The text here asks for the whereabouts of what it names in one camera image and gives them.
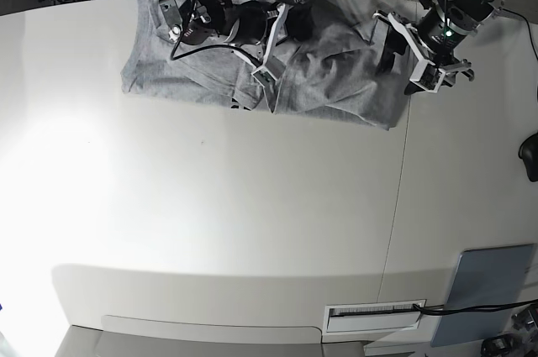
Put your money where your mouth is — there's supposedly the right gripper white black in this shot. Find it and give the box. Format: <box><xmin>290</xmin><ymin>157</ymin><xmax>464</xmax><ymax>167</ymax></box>
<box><xmin>218</xmin><ymin>0</ymin><xmax>314</xmax><ymax>88</ymax></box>

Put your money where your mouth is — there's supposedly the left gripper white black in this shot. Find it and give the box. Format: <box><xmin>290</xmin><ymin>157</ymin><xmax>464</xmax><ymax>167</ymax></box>
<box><xmin>373</xmin><ymin>9</ymin><xmax>475</xmax><ymax>96</ymax></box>

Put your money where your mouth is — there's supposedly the grey T-shirt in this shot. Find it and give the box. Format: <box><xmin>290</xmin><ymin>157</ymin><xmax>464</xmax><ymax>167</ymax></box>
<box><xmin>121</xmin><ymin>0</ymin><xmax>409</xmax><ymax>129</ymax></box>

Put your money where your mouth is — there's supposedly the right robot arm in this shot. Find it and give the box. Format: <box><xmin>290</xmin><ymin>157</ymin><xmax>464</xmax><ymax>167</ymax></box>
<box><xmin>159</xmin><ymin>0</ymin><xmax>314</xmax><ymax>87</ymax></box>

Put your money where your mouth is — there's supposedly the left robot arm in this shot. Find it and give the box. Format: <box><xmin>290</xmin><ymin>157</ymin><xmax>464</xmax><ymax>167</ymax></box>
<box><xmin>374</xmin><ymin>0</ymin><xmax>504</xmax><ymax>96</ymax></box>

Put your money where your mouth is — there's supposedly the black computer mouse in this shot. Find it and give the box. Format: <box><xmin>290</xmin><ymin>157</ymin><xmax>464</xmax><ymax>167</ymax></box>
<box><xmin>518</xmin><ymin>133</ymin><xmax>538</xmax><ymax>182</ymax></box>

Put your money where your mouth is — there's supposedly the grey-blue tablet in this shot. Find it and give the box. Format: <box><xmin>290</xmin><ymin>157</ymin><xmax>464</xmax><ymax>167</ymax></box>
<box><xmin>430</xmin><ymin>244</ymin><xmax>535</xmax><ymax>348</ymax></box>

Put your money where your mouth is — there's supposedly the black cable on table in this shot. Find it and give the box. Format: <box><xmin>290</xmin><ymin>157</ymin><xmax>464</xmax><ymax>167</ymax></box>
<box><xmin>412</xmin><ymin>300</ymin><xmax>538</xmax><ymax>317</ymax></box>

